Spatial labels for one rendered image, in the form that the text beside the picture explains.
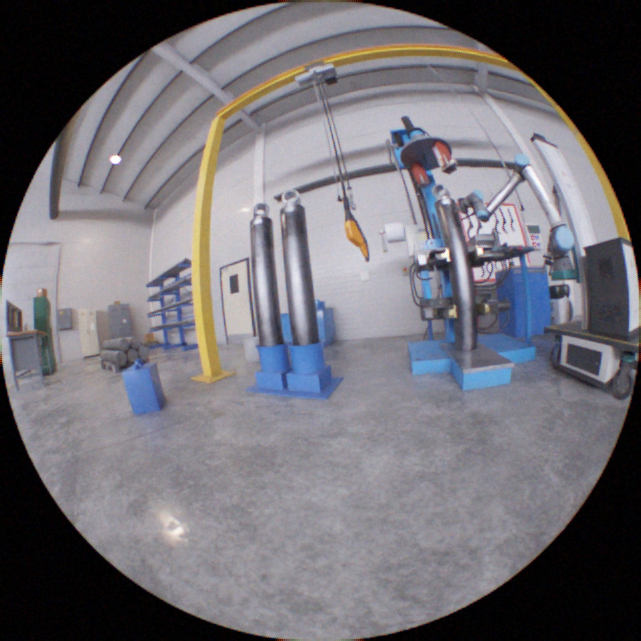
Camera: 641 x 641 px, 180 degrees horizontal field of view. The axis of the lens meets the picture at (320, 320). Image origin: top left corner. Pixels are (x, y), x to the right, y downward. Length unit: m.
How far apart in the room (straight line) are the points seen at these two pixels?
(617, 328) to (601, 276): 0.30
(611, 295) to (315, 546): 1.72
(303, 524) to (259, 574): 0.21
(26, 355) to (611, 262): 6.26
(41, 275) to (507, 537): 11.00
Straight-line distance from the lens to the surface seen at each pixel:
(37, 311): 6.24
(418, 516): 0.71
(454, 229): 1.88
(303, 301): 1.47
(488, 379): 1.50
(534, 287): 3.32
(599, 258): 1.60
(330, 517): 0.71
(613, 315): 1.57
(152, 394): 1.75
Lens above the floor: 0.60
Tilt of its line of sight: 3 degrees down
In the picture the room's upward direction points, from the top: 6 degrees counter-clockwise
